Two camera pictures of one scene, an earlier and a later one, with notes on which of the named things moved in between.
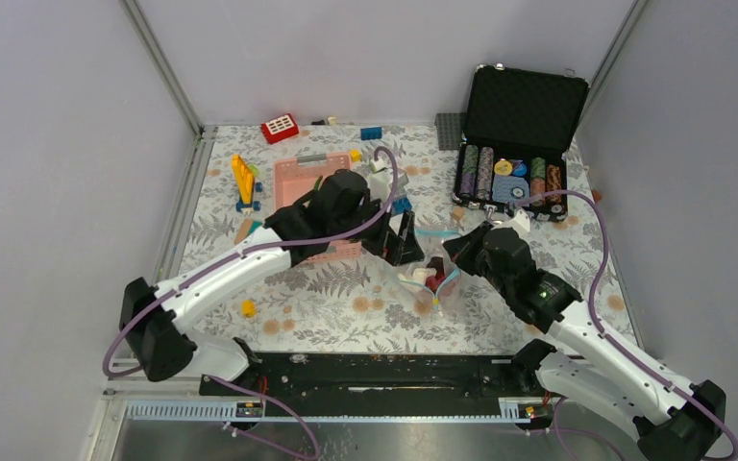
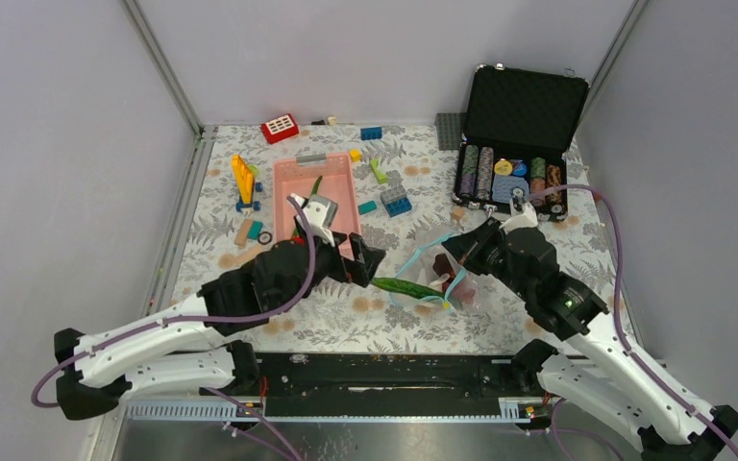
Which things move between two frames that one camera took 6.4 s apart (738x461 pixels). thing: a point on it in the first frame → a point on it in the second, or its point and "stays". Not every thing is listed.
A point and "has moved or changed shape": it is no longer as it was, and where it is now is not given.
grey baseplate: (450, 129) stays
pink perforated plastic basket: (298, 177) stays
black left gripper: (404, 247) → (365, 262)
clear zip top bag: (434, 285) has moved or changed shape
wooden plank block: (243, 230) stays
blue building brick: (402, 205) stays
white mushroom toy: (417, 280) → (438, 284)
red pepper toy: (433, 281) → (462, 291)
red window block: (280, 129) stays
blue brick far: (375, 133) stays
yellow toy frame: (244, 178) stays
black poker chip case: (519, 123) stays
